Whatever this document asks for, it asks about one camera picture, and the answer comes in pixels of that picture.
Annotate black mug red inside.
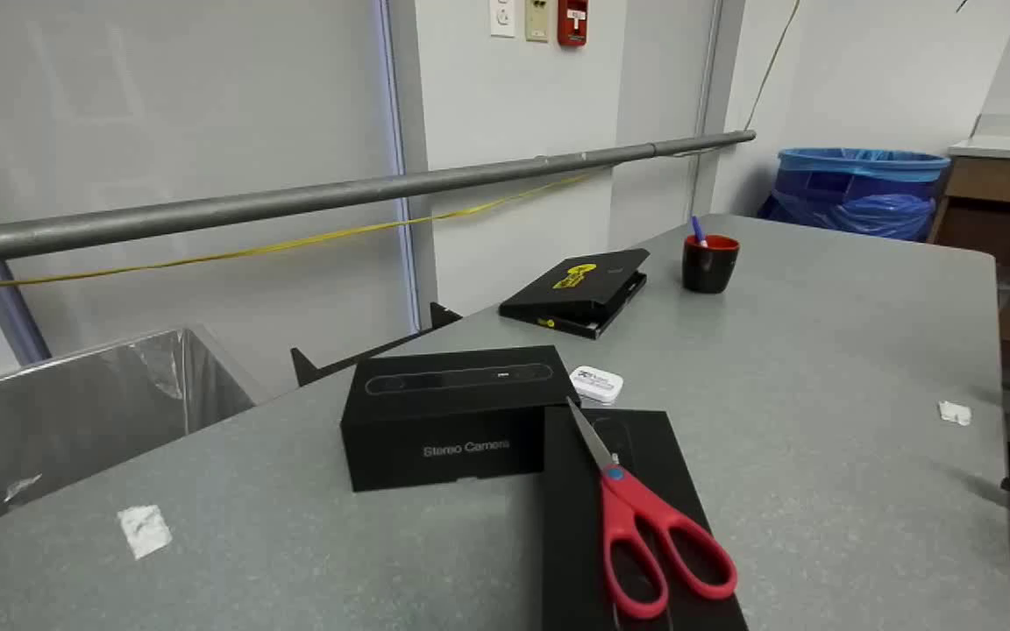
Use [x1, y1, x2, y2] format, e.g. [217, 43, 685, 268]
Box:
[682, 230, 744, 299]

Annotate small white eraser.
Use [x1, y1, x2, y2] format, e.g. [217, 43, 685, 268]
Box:
[570, 360, 628, 410]

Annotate blue grey vertical strut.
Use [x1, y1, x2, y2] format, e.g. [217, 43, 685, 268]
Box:
[364, 0, 428, 335]

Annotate long black cardboard box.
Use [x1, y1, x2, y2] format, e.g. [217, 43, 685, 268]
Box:
[542, 403, 751, 631]

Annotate red fire alarm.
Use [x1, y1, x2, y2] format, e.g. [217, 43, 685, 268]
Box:
[556, 0, 593, 48]

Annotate blue lined trash bin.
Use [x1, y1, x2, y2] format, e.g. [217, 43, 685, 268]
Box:
[758, 144, 955, 244]

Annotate white tape piece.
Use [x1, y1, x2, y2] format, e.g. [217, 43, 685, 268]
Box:
[115, 500, 176, 561]
[936, 397, 975, 432]

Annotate wooden cabinet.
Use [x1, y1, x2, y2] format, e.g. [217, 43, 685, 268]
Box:
[930, 138, 1010, 354]

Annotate black box with camera picture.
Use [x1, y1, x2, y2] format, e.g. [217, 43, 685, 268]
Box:
[338, 345, 574, 494]

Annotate red handled scissors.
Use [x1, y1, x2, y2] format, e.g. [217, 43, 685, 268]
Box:
[560, 397, 741, 623]

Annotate yellow cable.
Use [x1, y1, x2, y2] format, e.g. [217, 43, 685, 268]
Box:
[0, 172, 604, 303]

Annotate grey metal rail pole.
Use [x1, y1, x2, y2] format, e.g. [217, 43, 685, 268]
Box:
[0, 127, 760, 271]

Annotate beige wall plate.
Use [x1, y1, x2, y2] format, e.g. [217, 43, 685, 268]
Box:
[522, 0, 557, 44]

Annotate white wall switch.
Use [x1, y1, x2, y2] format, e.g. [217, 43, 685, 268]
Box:
[487, 0, 522, 43]

